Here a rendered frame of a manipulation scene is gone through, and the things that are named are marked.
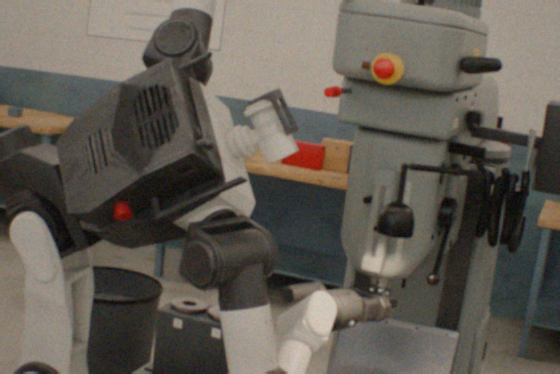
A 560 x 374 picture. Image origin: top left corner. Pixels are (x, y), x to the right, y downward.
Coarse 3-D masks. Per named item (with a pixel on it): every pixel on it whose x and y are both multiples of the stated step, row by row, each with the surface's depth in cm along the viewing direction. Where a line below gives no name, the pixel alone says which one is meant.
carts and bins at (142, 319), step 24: (96, 288) 404; (120, 288) 406; (144, 288) 402; (96, 312) 362; (120, 312) 363; (144, 312) 371; (96, 336) 364; (120, 336) 366; (144, 336) 375; (96, 360) 367; (120, 360) 370; (144, 360) 380
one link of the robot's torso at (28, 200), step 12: (12, 204) 173; (24, 204) 172; (36, 204) 172; (48, 204) 173; (12, 216) 174; (48, 216) 172; (60, 216) 175; (60, 228) 174; (60, 240) 174; (72, 240) 177; (60, 252) 176
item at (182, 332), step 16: (176, 304) 215; (192, 304) 219; (160, 320) 214; (176, 320) 212; (192, 320) 211; (208, 320) 211; (160, 336) 215; (176, 336) 213; (192, 336) 212; (208, 336) 210; (160, 352) 215; (176, 352) 214; (192, 352) 212; (208, 352) 211; (224, 352) 210; (160, 368) 216; (176, 368) 215; (192, 368) 213; (208, 368) 212; (224, 368) 210
